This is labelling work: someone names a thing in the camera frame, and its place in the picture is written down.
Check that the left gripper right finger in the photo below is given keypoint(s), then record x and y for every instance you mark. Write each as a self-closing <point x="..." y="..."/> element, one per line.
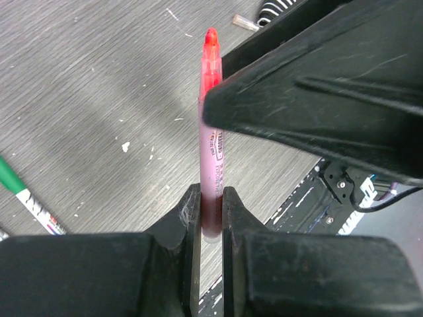
<point x="352" y="276"/>

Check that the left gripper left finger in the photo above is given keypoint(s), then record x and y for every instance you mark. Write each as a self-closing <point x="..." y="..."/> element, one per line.
<point x="151" y="273"/>

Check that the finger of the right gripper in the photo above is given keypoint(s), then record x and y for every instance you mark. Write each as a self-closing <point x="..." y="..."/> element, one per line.
<point x="282" y="28"/>
<point x="347" y="88"/>

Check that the pink highlighter pen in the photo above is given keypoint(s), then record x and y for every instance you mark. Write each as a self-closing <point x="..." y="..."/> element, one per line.
<point x="211" y="143"/>

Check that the white marker green end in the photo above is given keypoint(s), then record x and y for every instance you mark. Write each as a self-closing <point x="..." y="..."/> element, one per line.
<point x="11" y="181"/>

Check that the white marker lime end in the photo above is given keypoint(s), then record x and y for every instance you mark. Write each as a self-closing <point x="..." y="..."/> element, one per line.
<point x="3" y="235"/>

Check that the striped black white cloth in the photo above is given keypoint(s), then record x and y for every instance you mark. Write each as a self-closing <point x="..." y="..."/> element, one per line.
<point x="273" y="8"/>

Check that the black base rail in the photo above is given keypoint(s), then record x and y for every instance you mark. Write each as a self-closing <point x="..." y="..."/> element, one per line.
<point x="297" y="211"/>

